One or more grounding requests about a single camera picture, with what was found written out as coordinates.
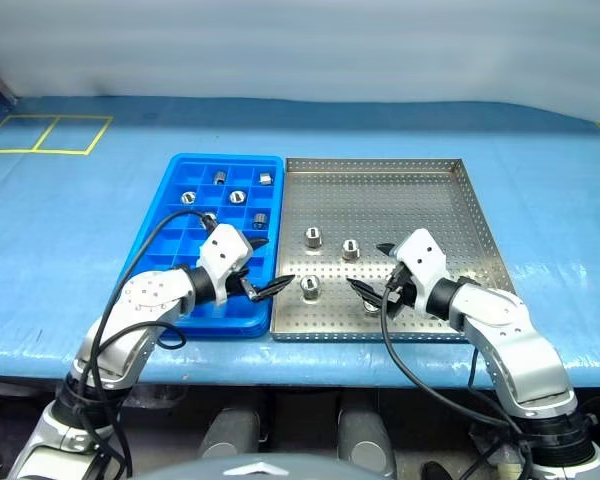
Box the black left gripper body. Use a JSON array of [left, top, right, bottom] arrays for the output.
[[224, 267, 259, 304]]

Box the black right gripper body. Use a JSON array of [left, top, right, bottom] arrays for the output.
[[382, 264, 416, 314]]

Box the blue compartment tray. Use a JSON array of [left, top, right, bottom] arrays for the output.
[[115, 152, 286, 340]]

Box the perforated metal tray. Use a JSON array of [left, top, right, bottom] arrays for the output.
[[269, 157, 517, 344]]

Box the grey rounded leg shape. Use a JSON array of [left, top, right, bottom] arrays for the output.
[[197, 407, 261, 459], [337, 407, 399, 476]]

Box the grey torso cover with emblem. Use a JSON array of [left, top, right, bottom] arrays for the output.
[[134, 457, 381, 480]]

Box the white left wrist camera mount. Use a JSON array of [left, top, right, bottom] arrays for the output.
[[197, 224, 254, 307]]

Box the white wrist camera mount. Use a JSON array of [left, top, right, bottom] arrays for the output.
[[393, 228, 447, 316], [197, 224, 254, 307]]

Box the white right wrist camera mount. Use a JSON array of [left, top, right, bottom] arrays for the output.
[[393, 228, 447, 316]]

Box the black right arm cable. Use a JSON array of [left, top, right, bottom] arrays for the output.
[[379, 269, 536, 480]]

